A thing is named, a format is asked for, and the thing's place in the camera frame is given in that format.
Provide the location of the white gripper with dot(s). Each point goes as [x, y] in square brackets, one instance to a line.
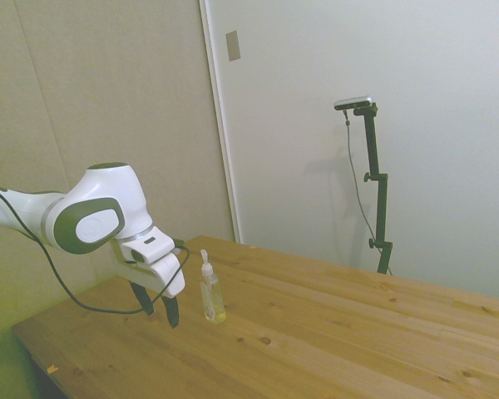
[162, 277]

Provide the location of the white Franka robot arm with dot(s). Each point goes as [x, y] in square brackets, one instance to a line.
[95, 203]

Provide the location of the clear sanitizer pump bottle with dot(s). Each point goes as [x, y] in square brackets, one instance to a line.
[211, 298]

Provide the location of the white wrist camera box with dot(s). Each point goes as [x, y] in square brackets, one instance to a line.
[147, 248]

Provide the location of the white door frame strip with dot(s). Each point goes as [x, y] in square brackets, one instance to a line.
[220, 120]

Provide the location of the black camera stand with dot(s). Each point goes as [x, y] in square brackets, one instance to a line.
[378, 187]

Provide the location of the grey wall plate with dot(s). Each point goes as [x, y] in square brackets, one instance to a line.
[233, 45]

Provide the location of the silver exterior camera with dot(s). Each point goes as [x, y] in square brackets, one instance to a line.
[353, 103]

